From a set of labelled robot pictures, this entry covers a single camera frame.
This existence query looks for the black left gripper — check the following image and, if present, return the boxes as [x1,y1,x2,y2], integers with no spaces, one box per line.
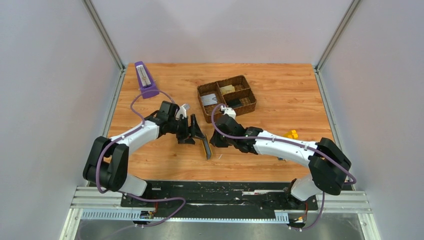
[168,114,206,145]

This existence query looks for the black card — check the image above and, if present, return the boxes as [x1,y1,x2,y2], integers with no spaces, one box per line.
[226,98,243,109]

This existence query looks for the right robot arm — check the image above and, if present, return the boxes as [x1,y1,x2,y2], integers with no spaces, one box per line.
[209,114,352,209]

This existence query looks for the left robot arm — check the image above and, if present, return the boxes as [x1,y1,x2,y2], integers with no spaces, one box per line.
[82,101,212,207]

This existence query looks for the silver card in basket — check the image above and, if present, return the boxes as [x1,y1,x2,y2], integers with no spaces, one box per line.
[200,93,219,107]

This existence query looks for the gold card in basket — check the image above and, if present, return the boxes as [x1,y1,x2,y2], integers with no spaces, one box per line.
[219,85,235,95]

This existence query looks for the brown wicker divided basket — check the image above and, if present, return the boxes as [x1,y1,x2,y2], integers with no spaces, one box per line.
[197,75,257,124]

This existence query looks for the purple metronome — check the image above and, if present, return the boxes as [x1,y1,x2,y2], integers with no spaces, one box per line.
[134,61,159,99]

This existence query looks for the colourful toy block truck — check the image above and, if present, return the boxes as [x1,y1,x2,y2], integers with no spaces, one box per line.
[277,129,300,163]

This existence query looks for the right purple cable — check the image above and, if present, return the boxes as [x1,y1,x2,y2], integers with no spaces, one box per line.
[210,103,358,232]

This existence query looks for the purple cable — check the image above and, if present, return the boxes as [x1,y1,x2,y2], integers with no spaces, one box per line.
[76,89,187,240]
[210,103,358,232]

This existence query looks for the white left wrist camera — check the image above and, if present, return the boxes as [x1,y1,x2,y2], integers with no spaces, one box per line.
[175,103,190,120]

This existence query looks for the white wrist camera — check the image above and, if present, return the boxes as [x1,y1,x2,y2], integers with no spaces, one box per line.
[175,103,190,120]
[219,105,237,120]

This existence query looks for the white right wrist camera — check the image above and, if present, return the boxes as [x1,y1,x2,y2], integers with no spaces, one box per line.
[219,105,237,120]

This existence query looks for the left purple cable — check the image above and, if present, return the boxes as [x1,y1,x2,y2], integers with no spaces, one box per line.
[76,89,187,240]

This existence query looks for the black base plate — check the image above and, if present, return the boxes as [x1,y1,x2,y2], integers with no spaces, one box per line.
[117,180,321,219]

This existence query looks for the aluminium frame rail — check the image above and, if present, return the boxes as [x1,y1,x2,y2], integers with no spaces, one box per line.
[60,187,381,240]

